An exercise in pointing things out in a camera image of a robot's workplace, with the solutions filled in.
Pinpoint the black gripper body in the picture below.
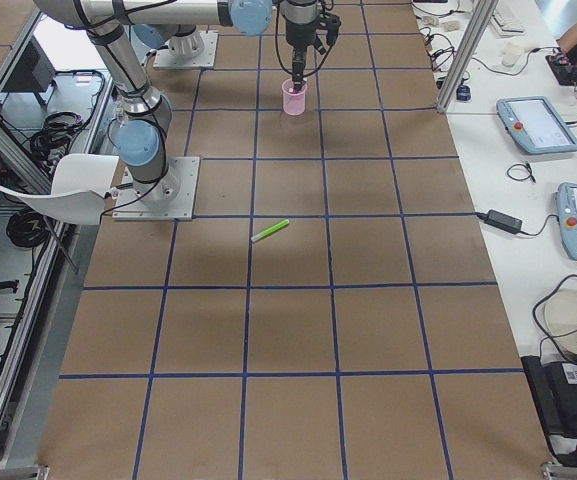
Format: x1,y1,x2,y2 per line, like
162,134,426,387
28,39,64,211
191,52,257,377
286,14,341,55

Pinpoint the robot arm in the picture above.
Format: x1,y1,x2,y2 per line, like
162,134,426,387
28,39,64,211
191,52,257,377
35,1,248,203
113,1,341,93

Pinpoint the pink mesh cup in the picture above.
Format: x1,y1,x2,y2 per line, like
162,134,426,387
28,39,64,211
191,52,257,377
282,79,308,116

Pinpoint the green marker pen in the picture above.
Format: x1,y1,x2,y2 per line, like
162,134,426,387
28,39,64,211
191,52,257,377
250,219,290,243

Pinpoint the blue teach pendant far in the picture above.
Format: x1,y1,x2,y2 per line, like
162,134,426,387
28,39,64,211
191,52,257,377
496,96,577,155

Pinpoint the black power adapter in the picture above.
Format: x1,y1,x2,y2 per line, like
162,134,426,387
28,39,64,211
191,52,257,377
476,209,522,235

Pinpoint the white chair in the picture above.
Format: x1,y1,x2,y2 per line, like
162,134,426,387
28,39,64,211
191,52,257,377
0,153,119,225

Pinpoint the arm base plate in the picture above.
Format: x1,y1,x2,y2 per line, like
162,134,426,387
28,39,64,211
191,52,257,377
153,30,218,70
111,157,200,221

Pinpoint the aluminium frame post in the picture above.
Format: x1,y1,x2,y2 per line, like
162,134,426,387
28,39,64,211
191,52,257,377
436,0,498,114

